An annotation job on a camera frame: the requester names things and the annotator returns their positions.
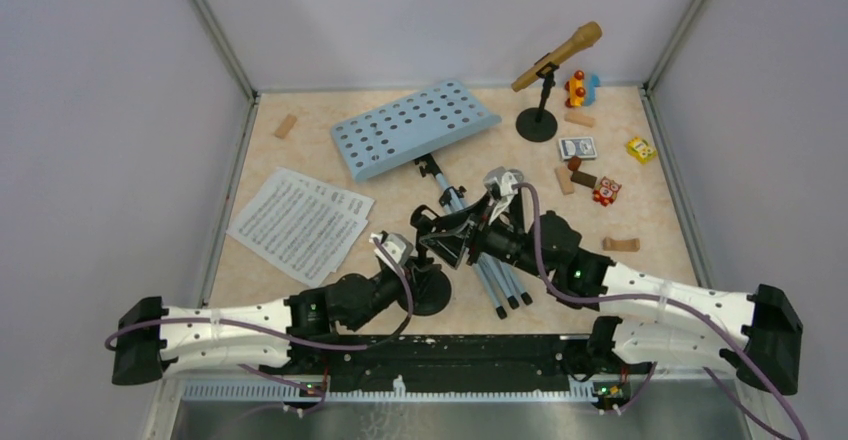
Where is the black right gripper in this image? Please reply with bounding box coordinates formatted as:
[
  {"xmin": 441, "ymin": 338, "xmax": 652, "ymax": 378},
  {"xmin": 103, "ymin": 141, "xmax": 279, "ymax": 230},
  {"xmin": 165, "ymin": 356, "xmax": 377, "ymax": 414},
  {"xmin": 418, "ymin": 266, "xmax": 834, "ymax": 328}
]
[{"xmin": 420, "ymin": 191, "xmax": 551, "ymax": 280}]

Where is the black stand for silver microphone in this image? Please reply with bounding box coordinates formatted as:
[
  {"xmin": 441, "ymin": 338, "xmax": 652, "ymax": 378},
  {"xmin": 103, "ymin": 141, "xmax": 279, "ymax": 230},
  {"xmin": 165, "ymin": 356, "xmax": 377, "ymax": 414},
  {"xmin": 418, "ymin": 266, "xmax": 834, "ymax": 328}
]
[{"xmin": 398, "ymin": 205, "xmax": 453, "ymax": 317}]

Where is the sheet music page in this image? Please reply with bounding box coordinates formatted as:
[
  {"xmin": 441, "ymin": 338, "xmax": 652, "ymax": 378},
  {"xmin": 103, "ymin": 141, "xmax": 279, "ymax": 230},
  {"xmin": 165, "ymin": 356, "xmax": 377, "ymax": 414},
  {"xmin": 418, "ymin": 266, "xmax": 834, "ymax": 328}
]
[
  {"xmin": 228, "ymin": 173, "xmax": 368, "ymax": 287},
  {"xmin": 275, "ymin": 167, "xmax": 375, "ymax": 219}
]

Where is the light blue music stand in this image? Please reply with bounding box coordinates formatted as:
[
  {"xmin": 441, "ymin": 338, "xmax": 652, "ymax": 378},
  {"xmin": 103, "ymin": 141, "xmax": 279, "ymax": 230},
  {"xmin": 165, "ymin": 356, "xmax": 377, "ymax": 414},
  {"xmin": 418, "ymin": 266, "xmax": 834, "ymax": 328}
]
[{"xmin": 329, "ymin": 79, "xmax": 533, "ymax": 322}]

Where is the black stand for gold microphone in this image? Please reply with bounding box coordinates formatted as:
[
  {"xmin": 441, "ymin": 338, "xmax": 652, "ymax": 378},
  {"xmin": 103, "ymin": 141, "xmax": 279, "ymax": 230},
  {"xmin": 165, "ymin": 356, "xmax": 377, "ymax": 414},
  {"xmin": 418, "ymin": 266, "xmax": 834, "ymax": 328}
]
[{"xmin": 515, "ymin": 62, "xmax": 558, "ymax": 143}]

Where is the gold microphone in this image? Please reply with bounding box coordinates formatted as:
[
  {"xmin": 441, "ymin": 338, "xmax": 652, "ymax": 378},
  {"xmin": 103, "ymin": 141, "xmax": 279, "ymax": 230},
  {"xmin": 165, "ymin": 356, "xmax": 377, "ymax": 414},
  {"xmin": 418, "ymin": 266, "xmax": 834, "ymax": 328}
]
[{"xmin": 510, "ymin": 21, "xmax": 603, "ymax": 92}]

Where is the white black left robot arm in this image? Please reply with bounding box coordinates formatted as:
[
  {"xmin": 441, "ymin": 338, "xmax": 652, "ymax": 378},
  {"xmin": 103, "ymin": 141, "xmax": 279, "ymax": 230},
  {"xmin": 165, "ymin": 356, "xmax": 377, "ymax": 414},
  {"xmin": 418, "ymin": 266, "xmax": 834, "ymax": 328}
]
[{"xmin": 105, "ymin": 255, "xmax": 442, "ymax": 386}]

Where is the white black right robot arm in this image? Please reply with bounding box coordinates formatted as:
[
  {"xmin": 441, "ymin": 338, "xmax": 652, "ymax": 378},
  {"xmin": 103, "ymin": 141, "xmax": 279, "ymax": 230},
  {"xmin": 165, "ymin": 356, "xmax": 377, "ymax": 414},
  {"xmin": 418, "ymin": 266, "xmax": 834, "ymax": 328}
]
[{"xmin": 410, "ymin": 194, "xmax": 804, "ymax": 395}]

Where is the wooden block by cards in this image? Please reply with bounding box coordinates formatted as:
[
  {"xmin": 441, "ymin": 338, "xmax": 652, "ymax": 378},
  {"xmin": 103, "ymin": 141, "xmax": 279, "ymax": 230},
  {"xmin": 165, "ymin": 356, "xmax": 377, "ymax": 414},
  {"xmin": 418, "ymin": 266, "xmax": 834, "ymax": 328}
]
[{"xmin": 554, "ymin": 166, "xmax": 575, "ymax": 195}]

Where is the dark brown wooden block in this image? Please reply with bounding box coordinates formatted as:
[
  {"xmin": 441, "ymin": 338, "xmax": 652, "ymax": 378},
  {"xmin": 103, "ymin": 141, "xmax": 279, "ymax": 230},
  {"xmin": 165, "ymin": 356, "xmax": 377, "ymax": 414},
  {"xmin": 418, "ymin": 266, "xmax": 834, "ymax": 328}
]
[{"xmin": 566, "ymin": 156, "xmax": 598, "ymax": 189}]

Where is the wooden arch block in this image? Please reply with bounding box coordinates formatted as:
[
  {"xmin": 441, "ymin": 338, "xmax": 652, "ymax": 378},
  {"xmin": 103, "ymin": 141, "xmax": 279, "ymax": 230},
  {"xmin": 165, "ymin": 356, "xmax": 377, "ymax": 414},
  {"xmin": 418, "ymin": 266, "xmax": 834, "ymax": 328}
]
[{"xmin": 602, "ymin": 237, "xmax": 641, "ymax": 252}]

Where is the owl figure toy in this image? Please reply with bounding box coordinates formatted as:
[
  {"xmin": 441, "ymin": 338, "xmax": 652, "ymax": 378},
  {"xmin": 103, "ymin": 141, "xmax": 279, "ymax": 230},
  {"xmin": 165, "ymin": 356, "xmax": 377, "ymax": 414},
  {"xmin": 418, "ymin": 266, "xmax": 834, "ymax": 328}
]
[{"xmin": 592, "ymin": 176, "xmax": 622, "ymax": 207}]

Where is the blue playing card box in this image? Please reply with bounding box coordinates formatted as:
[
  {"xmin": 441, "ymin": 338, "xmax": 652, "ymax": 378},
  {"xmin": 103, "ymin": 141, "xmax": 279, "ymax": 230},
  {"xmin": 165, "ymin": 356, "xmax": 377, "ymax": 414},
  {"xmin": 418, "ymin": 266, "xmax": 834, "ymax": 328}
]
[{"xmin": 557, "ymin": 136, "xmax": 598, "ymax": 161}]

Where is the colourful toy block figure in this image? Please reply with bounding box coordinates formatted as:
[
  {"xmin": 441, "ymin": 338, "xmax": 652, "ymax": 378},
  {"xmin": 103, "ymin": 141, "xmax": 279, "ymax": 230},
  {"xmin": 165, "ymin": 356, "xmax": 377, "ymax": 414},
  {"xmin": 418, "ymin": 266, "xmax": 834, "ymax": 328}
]
[{"xmin": 564, "ymin": 70, "xmax": 600, "ymax": 108}]

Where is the wooden block back left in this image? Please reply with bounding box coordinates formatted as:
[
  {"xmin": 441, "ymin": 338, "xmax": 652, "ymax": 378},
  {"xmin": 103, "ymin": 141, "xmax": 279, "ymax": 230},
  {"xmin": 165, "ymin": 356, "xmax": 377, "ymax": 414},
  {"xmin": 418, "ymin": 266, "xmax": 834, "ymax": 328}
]
[{"xmin": 274, "ymin": 114, "xmax": 298, "ymax": 139}]

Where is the yellow small toy box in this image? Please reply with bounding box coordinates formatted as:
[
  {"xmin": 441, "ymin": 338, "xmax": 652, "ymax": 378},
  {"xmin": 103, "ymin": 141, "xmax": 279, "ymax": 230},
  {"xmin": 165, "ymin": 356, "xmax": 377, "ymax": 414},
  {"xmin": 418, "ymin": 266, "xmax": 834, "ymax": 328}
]
[{"xmin": 626, "ymin": 137, "xmax": 657, "ymax": 165}]

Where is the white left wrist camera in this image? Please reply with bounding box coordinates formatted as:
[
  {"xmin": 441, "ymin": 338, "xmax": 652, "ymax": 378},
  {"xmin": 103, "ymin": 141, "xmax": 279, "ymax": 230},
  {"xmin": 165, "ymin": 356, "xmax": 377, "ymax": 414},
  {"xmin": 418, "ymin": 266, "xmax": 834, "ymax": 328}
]
[{"xmin": 369, "ymin": 232, "xmax": 415, "ymax": 267}]

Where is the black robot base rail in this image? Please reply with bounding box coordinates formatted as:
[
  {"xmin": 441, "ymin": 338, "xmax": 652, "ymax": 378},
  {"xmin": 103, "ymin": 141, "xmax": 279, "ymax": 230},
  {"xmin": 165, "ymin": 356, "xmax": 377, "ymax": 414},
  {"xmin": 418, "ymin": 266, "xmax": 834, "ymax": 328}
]
[{"xmin": 284, "ymin": 334, "xmax": 654, "ymax": 395}]

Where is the wooden block near back wall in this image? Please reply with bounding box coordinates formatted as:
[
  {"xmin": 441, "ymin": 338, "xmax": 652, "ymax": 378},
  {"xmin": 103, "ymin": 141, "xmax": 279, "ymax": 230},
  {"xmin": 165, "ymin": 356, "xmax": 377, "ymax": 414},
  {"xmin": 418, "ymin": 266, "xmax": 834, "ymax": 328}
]
[{"xmin": 564, "ymin": 112, "xmax": 596, "ymax": 128}]

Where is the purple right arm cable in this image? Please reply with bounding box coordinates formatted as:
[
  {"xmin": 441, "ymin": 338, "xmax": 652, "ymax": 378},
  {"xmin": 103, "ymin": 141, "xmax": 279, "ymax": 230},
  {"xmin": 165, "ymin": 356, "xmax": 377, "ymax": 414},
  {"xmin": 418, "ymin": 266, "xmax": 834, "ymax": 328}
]
[{"xmin": 513, "ymin": 181, "xmax": 810, "ymax": 440}]

